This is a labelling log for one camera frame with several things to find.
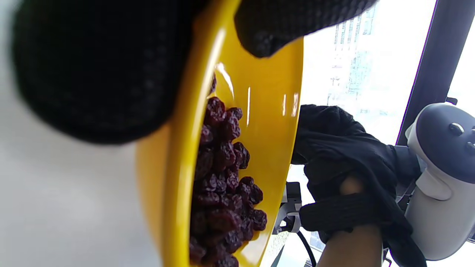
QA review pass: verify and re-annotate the person's right hand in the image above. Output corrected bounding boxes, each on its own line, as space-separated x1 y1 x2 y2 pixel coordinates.
291 105 427 267

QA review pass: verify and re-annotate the person's left hand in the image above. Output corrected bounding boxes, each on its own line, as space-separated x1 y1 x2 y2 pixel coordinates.
11 0 379 145

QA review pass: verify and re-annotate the yellow bowl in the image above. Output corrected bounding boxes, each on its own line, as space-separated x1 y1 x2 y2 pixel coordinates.
135 0 304 267

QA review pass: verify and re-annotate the pile of dark cranberries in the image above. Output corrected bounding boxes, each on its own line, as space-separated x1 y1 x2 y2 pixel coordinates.
189 74 268 267

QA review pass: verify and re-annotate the person's right forearm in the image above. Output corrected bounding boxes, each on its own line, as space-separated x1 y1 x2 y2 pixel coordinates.
315 224 384 267

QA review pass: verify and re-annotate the black window frame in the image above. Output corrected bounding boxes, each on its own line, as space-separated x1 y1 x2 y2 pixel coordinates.
395 0 475 147

